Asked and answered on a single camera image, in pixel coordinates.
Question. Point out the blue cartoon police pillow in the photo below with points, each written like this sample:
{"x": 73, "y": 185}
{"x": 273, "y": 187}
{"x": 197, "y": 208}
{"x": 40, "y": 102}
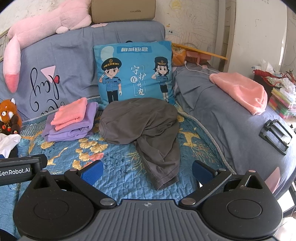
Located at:
{"x": 134, "y": 70}

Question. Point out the pink plush toy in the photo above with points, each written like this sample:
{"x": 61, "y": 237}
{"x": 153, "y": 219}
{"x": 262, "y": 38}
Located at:
{"x": 70, "y": 15}

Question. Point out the folded pink towel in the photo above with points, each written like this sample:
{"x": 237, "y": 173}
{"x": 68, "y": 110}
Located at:
{"x": 69, "y": 114}

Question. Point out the white cloth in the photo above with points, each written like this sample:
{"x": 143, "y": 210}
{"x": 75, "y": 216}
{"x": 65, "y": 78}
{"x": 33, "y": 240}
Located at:
{"x": 7, "y": 143}

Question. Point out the blue floral quilt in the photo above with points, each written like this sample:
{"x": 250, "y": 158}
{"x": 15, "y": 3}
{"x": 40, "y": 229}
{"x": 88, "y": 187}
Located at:
{"x": 124, "y": 176}

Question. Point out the folded purple garment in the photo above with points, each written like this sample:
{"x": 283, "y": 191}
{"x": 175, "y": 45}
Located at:
{"x": 73, "y": 131}

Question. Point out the stack of colourful books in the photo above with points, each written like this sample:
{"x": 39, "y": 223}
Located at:
{"x": 281, "y": 105}

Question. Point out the grey-blue duvet with lettering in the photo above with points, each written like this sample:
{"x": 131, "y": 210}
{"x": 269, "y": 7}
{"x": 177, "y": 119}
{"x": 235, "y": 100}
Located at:
{"x": 61, "y": 69}

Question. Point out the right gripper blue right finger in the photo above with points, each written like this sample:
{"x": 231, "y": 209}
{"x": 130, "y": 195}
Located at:
{"x": 210, "y": 179}

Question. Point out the red panda plush toy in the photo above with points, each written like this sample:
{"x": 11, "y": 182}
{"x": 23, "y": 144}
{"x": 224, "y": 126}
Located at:
{"x": 11, "y": 121}

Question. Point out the pink small fan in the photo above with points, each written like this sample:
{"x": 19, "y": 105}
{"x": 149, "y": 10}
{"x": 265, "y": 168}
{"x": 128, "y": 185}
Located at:
{"x": 200, "y": 59}

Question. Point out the grey sweatshirt with print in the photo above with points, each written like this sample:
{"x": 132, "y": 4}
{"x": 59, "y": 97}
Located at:
{"x": 152, "y": 125}

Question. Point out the yellow wooden stick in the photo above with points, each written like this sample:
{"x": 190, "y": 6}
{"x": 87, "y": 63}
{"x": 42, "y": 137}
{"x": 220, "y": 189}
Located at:
{"x": 197, "y": 50}

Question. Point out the red bag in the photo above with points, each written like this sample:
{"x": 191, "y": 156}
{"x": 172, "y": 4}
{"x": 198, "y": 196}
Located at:
{"x": 261, "y": 77}

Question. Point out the black plastic bracket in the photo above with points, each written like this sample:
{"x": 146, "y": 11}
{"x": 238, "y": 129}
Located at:
{"x": 277, "y": 135}

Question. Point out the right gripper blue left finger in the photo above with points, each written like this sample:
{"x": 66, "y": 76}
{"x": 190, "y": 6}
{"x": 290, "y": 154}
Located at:
{"x": 82, "y": 181}

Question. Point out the beige headrest cushion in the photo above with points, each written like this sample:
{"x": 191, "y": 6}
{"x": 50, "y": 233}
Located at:
{"x": 107, "y": 11}

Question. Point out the pink towel on duvet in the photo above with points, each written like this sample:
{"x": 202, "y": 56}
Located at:
{"x": 247, "y": 92}

